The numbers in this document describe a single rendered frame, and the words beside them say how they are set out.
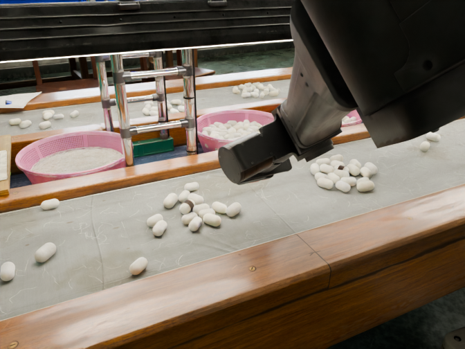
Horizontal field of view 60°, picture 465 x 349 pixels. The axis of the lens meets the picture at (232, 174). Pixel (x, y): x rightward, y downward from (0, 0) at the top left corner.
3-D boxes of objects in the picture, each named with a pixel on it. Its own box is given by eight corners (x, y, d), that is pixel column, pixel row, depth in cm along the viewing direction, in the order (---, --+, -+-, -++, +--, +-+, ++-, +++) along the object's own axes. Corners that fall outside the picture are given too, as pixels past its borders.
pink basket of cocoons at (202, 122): (303, 153, 119) (306, 122, 115) (243, 184, 101) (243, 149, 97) (236, 131, 135) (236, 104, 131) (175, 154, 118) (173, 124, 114)
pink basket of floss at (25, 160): (156, 172, 108) (153, 138, 104) (90, 222, 86) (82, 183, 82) (77, 156, 117) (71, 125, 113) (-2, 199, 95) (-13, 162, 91)
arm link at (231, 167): (340, 145, 53) (309, 87, 53) (272, 181, 48) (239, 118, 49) (295, 167, 64) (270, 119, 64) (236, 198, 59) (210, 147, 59)
